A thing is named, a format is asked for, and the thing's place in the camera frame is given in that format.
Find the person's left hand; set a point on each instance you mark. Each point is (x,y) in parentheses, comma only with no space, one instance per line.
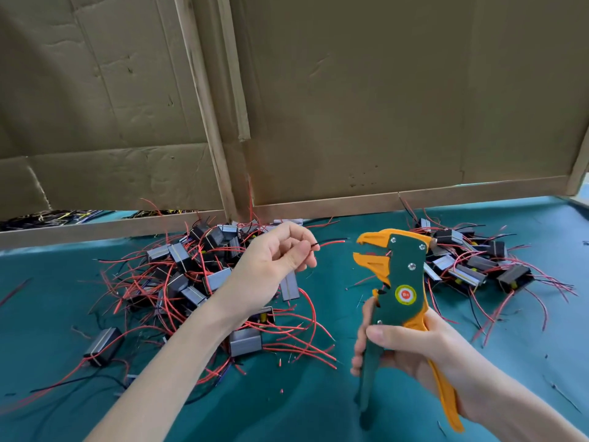
(262,271)

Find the person's right hand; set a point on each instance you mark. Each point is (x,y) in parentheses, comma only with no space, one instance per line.
(432,354)

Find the person's right forearm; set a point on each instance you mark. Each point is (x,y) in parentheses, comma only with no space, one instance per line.
(534,409)

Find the person's left forearm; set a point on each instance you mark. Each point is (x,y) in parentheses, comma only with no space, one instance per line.
(161,382)

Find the thin wooden strip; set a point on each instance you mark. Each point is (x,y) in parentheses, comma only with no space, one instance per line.
(233,73)

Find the flat grey board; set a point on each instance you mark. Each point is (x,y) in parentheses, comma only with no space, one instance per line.
(585,193)

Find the smooth brown cardboard panel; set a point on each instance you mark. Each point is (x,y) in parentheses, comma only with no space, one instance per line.
(414,87)

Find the creased brown cardboard panel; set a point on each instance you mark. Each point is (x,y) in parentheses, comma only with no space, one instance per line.
(83,87)

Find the long wooden bottom rail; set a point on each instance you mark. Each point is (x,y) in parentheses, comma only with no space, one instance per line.
(414,198)

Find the wide wooden post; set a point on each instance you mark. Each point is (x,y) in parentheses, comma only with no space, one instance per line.
(207,106)

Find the short wooden bottom rail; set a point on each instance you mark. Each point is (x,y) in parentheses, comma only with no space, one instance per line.
(92,233)

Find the wooden corner post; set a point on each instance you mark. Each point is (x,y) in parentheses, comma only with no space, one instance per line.
(580,165)

